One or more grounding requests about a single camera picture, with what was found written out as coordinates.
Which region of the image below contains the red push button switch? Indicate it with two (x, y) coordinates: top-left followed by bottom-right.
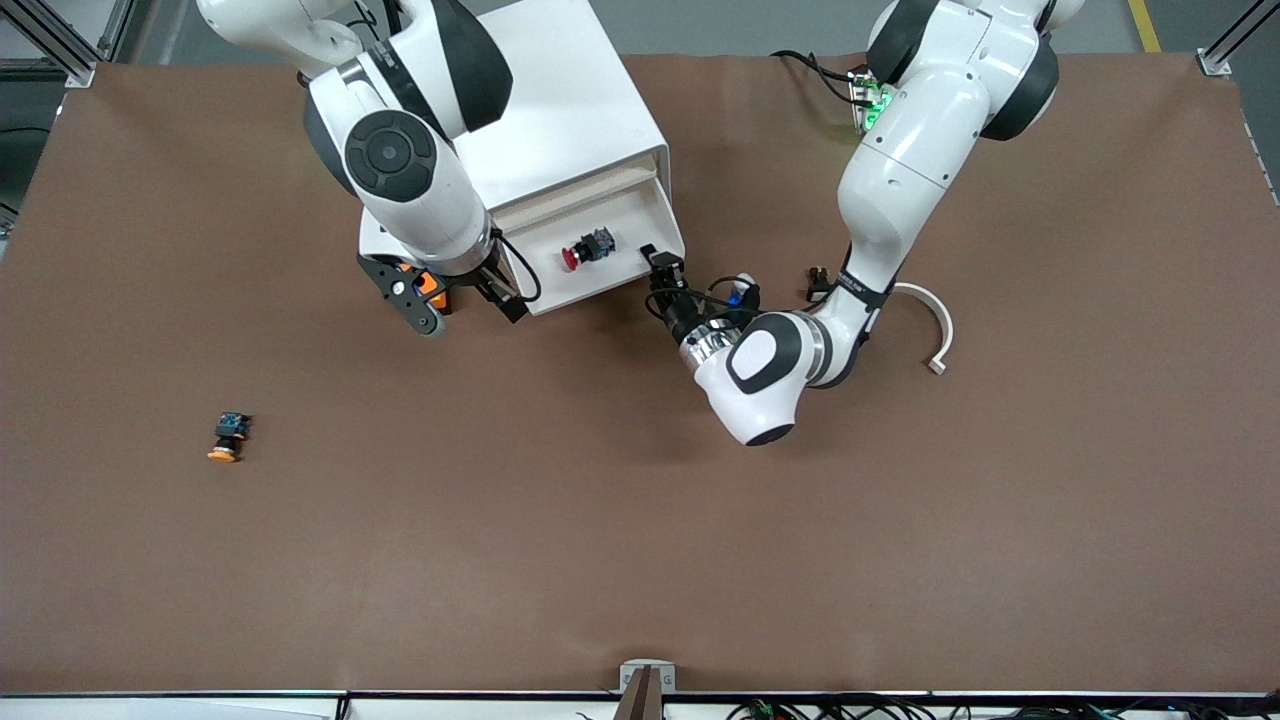
(562, 228), (616, 271)

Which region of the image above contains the brown table cover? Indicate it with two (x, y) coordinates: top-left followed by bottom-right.
(0, 50), (1280, 698)

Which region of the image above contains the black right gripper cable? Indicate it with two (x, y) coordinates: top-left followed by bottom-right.
(490, 228), (544, 304)

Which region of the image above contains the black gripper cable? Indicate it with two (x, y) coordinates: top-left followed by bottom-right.
(490, 228), (544, 304)
(645, 272), (763, 326)

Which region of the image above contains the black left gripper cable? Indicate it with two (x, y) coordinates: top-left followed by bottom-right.
(645, 272), (763, 326)

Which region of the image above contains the orange button enclosure box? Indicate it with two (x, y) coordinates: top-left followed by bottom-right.
(398, 262), (451, 317)

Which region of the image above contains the black arm base cable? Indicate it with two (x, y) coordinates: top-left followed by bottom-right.
(770, 50), (871, 106)

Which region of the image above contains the white curved bracket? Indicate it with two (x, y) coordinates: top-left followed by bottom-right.
(890, 282), (956, 377)

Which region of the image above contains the yellow push button switch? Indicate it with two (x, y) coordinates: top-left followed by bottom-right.
(206, 411), (253, 464)

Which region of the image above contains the grey camera post bracket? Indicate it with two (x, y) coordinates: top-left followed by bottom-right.
(618, 658), (678, 720)

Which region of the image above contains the black cable bundle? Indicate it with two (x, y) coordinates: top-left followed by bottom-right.
(575, 695), (1280, 720)

